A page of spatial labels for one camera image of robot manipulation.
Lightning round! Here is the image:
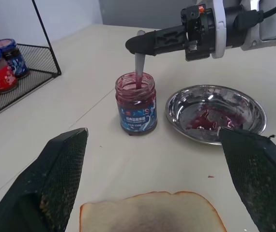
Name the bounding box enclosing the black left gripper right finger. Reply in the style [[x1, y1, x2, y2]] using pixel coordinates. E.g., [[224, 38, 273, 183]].
[[218, 127, 276, 232]]

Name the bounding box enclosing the open blueberry jam jar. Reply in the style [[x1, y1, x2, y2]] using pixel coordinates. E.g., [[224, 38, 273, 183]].
[[115, 71, 158, 137]]

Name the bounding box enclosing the black wire mesh rack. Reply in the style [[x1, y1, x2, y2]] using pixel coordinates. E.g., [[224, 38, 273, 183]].
[[0, 0, 62, 125]]

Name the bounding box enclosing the jam-smeared steel bowl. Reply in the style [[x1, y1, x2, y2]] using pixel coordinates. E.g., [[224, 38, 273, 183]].
[[166, 84, 267, 145]]

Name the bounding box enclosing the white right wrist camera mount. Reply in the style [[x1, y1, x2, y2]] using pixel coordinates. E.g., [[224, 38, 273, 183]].
[[196, 0, 261, 59]]

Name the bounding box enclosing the white bread slice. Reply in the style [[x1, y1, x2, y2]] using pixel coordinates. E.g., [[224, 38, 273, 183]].
[[79, 191, 228, 232]]

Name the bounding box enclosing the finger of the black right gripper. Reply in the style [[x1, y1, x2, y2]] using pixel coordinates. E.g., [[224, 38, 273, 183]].
[[152, 25, 186, 35], [125, 30, 187, 57]]

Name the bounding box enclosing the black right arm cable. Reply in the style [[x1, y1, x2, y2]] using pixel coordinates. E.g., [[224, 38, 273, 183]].
[[233, 0, 276, 33]]

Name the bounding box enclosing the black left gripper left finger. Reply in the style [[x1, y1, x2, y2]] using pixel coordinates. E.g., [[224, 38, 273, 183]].
[[0, 127, 89, 232]]

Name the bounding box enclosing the closed blue label jam jar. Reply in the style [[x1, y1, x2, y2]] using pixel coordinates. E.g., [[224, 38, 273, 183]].
[[0, 39, 31, 79]]

